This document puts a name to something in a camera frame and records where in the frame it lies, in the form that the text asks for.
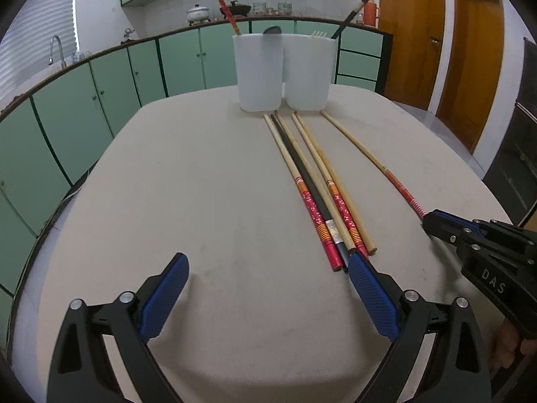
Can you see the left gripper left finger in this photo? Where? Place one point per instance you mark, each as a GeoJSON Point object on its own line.
{"type": "Point", "coordinates": [80, 369]}

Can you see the orange thermos flask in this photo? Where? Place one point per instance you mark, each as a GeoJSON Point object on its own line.
{"type": "Point", "coordinates": [370, 14]}

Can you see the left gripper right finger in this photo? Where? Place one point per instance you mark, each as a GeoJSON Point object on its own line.
{"type": "Point", "coordinates": [455, 370]}

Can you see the white plastic fork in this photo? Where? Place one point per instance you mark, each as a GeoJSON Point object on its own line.
{"type": "Point", "coordinates": [318, 34]}

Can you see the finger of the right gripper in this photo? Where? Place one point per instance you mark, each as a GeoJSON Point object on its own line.
{"type": "Point", "coordinates": [444, 226]}
{"type": "Point", "coordinates": [497, 231]}

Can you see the thin red-end bamboo chopstick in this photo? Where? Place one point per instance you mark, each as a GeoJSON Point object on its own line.
{"type": "Point", "coordinates": [409, 198]}

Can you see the red-handled bamboo chopstick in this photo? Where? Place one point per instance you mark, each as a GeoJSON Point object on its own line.
{"type": "Point", "coordinates": [229, 16]}
{"type": "Point", "coordinates": [329, 247]}

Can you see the red floral bamboo chopstick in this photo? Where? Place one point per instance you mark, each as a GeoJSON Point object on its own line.
{"type": "Point", "coordinates": [349, 225]}

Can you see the metal spoon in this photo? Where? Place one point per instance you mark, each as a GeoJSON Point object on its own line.
{"type": "Point", "coordinates": [274, 30]}

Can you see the black chopstick with silver band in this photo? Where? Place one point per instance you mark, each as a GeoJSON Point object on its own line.
{"type": "Point", "coordinates": [343, 252]}

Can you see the wooden door left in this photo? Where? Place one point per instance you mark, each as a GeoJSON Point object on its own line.
{"type": "Point", "coordinates": [417, 28]}

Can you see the dark glass cabinet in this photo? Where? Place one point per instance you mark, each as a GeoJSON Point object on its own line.
{"type": "Point", "coordinates": [512, 175]}

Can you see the green lower kitchen cabinets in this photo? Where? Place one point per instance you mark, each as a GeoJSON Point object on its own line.
{"type": "Point", "coordinates": [52, 136]}

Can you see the wooden door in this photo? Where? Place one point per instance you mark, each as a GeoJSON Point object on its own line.
{"type": "Point", "coordinates": [474, 69]}
{"type": "Point", "coordinates": [417, 28]}

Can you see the black wok with lid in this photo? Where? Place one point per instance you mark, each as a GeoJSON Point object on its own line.
{"type": "Point", "coordinates": [238, 9]}

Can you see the white window blinds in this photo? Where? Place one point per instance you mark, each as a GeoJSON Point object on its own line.
{"type": "Point", "coordinates": [25, 48]}

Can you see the wooden door right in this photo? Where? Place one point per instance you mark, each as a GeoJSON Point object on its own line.
{"type": "Point", "coordinates": [474, 69]}

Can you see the white enamel pot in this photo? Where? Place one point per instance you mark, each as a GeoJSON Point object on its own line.
{"type": "Point", "coordinates": [198, 14]}

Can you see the person's right hand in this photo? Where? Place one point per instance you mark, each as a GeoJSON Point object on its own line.
{"type": "Point", "coordinates": [506, 344]}

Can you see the white double utensil holder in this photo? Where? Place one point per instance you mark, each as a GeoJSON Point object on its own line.
{"type": "Point", "coordinates": [284, 68]}

